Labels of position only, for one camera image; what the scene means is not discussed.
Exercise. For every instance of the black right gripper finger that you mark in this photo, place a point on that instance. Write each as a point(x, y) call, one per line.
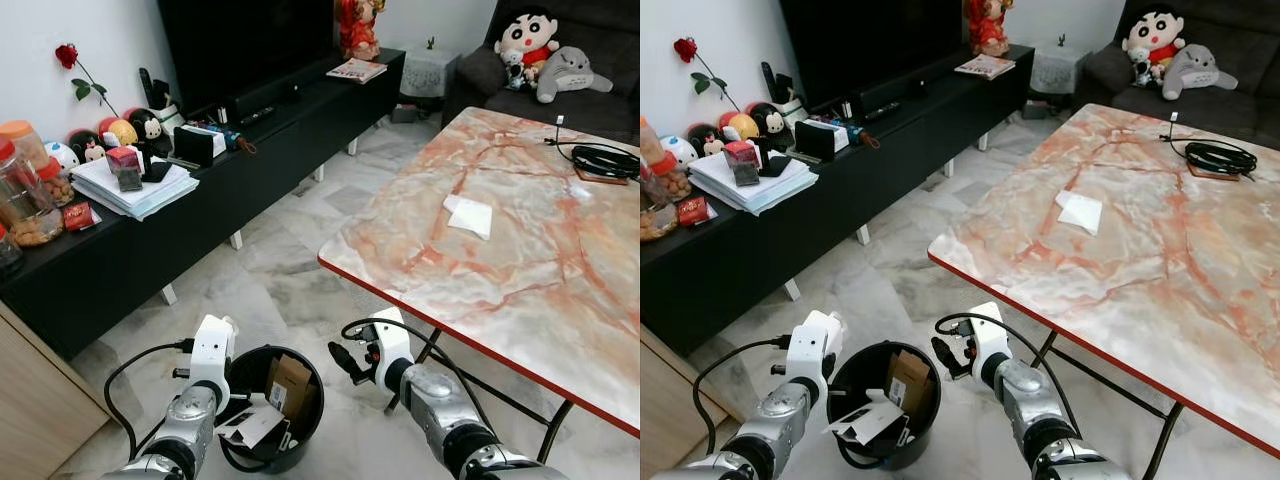
point(345, 365)
point(943, 358)

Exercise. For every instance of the black round rubbish bin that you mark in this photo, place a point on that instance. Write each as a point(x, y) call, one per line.
point(915, 440)
point(300, 440)

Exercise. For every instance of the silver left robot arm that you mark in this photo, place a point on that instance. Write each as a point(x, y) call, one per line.
point(190, 415)
point(775, 420)

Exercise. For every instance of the brown cardboard piece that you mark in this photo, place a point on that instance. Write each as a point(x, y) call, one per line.
point(290, 385)
point(910, 380)

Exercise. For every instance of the white printed paper packaging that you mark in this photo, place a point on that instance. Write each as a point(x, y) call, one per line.
point(862, 422)
point(250, 428)

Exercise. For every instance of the marble table with red rim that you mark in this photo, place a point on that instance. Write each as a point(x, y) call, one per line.
point(1150, 280)
point(520, 280)

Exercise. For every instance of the flat white paper piece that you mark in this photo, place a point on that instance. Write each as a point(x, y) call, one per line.
point(470, 217)
point(1080, 212)

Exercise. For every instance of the long black TV cabinet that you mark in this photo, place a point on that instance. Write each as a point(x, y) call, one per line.
point(820, 230)
point(200, 230)

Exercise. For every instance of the black box with white cards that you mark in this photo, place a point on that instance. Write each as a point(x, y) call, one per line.
point(818, 142)
point(195, 145)

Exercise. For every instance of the stack of white papers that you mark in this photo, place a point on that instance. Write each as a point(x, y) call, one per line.
point(750, 190)
point(135, 195)

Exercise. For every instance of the flat black remote control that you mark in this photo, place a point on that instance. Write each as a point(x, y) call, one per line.
point(880, 110)
point(257, 115)

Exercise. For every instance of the light wooden cabinet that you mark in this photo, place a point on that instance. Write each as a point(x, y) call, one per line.
point(680, 420)
point(40, 410)

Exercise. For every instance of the small red box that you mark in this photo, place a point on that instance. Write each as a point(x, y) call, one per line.
point(124, 165)
point(742, 160)

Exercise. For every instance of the brown coaster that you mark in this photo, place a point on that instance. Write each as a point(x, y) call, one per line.
point(1205, 174)
point(590, 178)

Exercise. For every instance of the red snack packet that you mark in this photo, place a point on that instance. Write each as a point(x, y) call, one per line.
point(694, 211)
point(78, 217)

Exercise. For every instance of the pink magazine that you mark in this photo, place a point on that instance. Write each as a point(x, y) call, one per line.
point(985, 67)
point(357, 70)

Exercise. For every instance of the black mouse figurine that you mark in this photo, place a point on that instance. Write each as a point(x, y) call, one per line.
point(768, 122)
point(147, 128)

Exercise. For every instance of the side stand with lace cloth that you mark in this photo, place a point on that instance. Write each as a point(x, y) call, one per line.
point(430, 72)
point(1060, 68)

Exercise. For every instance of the yellow round figurine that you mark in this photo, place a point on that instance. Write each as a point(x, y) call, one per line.
point(120, 132)
point(740, 126)

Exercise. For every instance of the black remote in stand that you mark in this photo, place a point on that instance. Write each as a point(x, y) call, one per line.
point(775, 85)
point(152, 90)

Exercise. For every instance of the black television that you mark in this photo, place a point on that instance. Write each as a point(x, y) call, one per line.
point(245, 45)
point(870, 45)

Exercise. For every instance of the mouse figurine with red bow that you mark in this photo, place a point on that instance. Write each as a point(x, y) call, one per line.
point(88, 147)
point(705, 140)

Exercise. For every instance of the snack jar with orange lid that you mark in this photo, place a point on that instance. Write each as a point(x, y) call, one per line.
point(25, 190)
point(658, 190)

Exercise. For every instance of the white round figurine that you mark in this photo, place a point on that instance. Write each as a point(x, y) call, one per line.
point(680, 150)
point(62, 156)

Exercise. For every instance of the small grey Totoro plush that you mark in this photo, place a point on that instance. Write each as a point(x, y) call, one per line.
point(1192, 72)
point(565, 75)

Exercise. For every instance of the cartoon boy plush doll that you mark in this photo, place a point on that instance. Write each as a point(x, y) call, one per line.
point(1153, 38)
point(528, 40)

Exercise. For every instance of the dark grey sofa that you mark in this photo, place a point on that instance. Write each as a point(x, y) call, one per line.
point(600, 40)
point(1240, 40)

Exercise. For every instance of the red artificial rose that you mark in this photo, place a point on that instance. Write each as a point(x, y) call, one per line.
point(66, 55)
point(685, 49)

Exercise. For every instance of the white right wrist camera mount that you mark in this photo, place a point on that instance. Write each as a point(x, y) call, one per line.
point(392, 340)
point(990, 335)

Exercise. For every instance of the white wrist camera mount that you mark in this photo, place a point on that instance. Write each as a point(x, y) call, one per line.
point(210, 345)
point(392, 340)
point(990, 335)
point(810, 345)

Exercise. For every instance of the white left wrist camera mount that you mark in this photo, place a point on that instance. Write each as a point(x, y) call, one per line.
point(210, 345)
point(810, 345)

